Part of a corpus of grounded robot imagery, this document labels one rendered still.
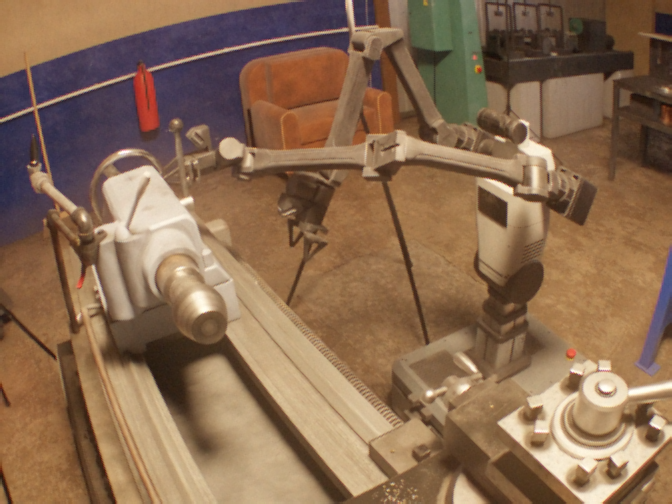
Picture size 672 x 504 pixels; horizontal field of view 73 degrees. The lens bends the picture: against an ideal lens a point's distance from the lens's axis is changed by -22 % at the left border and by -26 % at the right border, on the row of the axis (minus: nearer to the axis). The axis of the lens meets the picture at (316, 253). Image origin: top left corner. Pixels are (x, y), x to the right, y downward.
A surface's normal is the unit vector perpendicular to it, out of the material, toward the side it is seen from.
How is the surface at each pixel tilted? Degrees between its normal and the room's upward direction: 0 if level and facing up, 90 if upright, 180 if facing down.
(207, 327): 90
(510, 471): 0
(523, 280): 90
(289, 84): 95
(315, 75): 94
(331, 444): 0
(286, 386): 0
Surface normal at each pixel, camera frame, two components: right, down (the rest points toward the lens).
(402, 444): -0.10, -0.87
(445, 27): 0.47, 0.40
